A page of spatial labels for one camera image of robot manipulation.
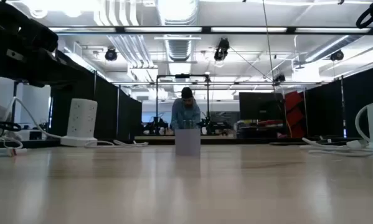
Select black robot station frame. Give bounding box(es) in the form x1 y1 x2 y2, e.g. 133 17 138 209
155 73 211 135

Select thin white USB cable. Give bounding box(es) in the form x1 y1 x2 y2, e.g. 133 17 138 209
84 139 149 148

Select small black hanging device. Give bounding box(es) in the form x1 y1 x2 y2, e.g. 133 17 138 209
273 73 286 86

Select red storage bins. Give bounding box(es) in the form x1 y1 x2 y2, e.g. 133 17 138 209
284 90 308 139

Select long linear ceiling light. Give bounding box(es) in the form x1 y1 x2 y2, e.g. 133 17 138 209
47 26 373 35

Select black cable loop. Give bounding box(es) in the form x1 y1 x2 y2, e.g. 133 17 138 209
0 120 22 133

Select white cube strip power cord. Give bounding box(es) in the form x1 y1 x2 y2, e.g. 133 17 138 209
354 104 371 142

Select white USB charger block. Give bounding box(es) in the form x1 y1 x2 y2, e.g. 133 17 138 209
174 129 202 157

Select black ceiling spotlight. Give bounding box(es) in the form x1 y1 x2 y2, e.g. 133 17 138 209
329 49 345 62
104 46 118 62

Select silver ventilation duct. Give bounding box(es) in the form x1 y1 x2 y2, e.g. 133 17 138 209
156 0 202 62

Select black hanging ceiling camera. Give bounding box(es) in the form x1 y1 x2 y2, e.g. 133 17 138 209
213 37 231 62

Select black aluminium table frame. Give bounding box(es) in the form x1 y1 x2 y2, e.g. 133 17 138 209
0 136 366 149

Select white tower power strip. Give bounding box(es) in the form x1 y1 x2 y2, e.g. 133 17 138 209
60 98 99 147

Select wooden station table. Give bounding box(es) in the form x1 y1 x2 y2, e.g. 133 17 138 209
134 134 235 141

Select black curtain partition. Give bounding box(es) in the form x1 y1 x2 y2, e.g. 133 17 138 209
304 64 373 138
50 51 143 141

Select white tower strip power cord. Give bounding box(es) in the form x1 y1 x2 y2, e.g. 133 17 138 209
1 96 64 139

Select black computer monitor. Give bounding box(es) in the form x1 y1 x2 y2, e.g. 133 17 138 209
238 91 286 121

